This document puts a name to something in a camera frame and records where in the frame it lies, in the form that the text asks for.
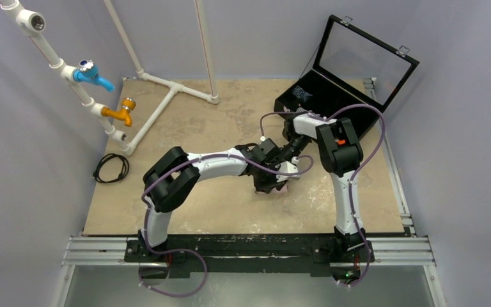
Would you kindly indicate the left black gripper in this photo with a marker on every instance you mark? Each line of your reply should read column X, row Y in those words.
column 266, row 187

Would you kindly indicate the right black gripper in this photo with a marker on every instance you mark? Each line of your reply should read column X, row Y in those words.
column 282, row 158

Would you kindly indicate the pink underwear navy trim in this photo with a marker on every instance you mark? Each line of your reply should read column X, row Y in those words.
column 280, row 190

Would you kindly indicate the black box with glass lid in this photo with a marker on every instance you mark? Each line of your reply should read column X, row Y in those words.
column 352, row 71

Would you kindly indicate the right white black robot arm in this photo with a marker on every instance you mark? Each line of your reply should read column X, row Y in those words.
column 340, row 155

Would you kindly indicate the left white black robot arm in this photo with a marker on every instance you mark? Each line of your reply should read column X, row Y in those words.
column 169, row 182

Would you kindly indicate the dark patterned rolled sock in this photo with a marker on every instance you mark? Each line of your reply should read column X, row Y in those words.
column 301, row 94

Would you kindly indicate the orange faucet tap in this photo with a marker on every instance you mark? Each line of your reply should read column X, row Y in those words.
column 123, row 114

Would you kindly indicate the blue faucet tap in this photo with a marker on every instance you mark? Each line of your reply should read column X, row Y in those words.
column 87, row 71

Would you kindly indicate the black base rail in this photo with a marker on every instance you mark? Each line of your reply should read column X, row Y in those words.
column 305, row 253

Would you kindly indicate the aluminium frame rails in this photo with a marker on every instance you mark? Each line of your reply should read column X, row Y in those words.
column 94, row 270

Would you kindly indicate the white PVC pipe frame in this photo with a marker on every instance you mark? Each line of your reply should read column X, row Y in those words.
column 33, row 24

